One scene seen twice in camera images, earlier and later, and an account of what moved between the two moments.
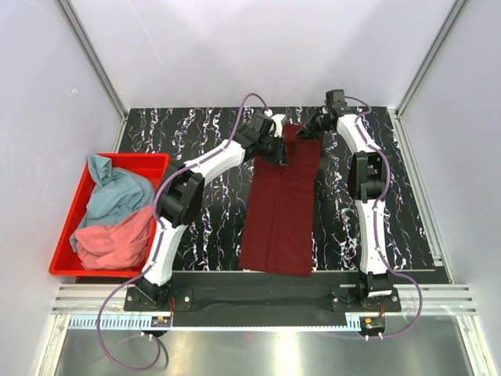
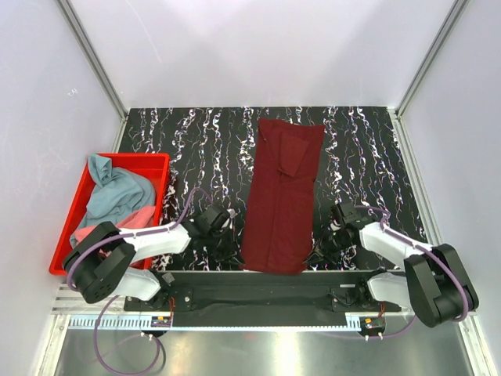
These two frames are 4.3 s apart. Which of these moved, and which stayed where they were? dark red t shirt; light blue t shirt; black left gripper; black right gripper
Moved: black left gripper; black right gripper
Stayed: dark red t shirt; light blue t shirt
